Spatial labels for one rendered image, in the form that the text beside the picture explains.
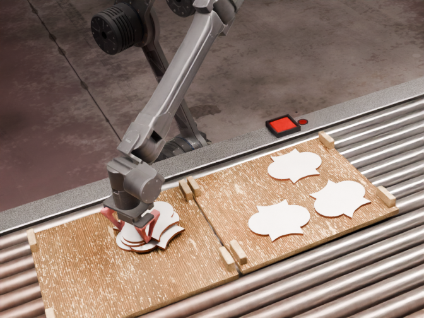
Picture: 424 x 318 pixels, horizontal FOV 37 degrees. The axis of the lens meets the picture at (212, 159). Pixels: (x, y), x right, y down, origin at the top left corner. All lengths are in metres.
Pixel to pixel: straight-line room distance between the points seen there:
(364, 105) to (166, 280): 0.87
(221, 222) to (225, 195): 0.10
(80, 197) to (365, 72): 2.59
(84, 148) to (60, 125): 0.31
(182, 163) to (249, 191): 0.24
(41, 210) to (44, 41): 3.24
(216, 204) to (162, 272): 0.25
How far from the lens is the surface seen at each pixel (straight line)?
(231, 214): 1.53
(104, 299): 1.40
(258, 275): 1.41
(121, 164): 1.34
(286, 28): 4.53
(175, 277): 1.40
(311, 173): 1.63
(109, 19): 2.56
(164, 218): 1.50
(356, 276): 1.41
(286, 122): 1.84
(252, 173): 1.65
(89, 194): 1.71
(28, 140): 3.74
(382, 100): 1.98
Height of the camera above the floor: 1.96
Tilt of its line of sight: 37 degrees down
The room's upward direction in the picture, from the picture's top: 7 degrees counter-clockwise
